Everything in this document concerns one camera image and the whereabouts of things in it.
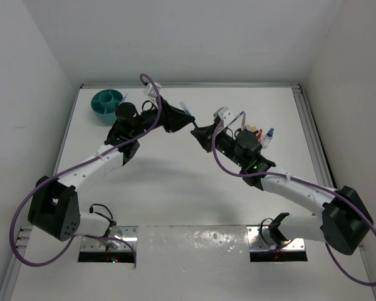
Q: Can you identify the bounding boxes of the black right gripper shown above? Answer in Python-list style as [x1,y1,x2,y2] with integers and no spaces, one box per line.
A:
[191,122,246,167]

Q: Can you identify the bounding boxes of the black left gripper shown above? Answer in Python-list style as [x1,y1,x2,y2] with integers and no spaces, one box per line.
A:
[130,95,194,138]

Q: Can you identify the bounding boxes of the purple pen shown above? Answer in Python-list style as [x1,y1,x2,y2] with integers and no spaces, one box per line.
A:
[231,111,246,124]

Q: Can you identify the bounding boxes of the red gel pen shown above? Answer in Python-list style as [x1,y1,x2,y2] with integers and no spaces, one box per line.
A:
[257,129,263,142]

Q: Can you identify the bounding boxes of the blue syringe pen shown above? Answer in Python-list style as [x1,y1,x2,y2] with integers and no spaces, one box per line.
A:
[180,102,198,129]

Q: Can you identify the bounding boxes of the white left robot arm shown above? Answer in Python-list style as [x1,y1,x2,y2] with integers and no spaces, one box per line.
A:
[28,99,195,241]

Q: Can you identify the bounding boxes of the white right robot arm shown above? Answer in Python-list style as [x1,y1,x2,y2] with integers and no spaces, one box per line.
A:
[191,124,373,255]

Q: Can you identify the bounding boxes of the blue cap glue bottle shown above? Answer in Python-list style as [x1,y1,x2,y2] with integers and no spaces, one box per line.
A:
[261,128,274,149]

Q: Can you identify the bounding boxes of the teal round organizer container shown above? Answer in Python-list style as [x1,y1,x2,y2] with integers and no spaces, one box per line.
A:
[90,89,124,125]

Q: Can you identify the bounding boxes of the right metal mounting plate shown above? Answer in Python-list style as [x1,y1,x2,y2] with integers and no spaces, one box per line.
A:
[246,224,306,255]

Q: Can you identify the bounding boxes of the metal mounting plate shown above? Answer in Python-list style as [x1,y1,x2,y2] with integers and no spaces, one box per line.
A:
[80,226,138,253]
[246,224,306,255]

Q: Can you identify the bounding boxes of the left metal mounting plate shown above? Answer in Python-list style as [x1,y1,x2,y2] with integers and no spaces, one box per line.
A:
[80,226,138,253]

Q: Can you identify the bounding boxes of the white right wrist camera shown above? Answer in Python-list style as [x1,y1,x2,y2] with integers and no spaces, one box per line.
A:
[213,107,235,127]

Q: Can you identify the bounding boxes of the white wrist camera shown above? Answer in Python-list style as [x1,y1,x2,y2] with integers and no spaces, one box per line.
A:
[144,82,162,100]
[213,107,235,127]

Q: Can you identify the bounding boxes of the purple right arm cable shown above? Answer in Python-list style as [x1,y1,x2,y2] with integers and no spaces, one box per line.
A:
[212,122,376,287]

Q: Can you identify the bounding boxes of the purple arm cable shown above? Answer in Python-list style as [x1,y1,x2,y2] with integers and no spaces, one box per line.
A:
[9,73,163,268]
[212,122,376,287]

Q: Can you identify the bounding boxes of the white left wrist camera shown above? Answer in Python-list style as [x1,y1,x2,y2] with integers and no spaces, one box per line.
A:
[144,82,162,100]

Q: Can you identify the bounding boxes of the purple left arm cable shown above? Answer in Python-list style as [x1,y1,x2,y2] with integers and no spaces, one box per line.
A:
[9,73,163,268]

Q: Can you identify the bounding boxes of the black cable at base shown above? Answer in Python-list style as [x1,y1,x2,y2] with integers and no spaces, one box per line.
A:
[259,216,279,248]

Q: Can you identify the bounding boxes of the aluminium frame rail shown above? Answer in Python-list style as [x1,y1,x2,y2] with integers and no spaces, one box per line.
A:
[291,85,337,188]

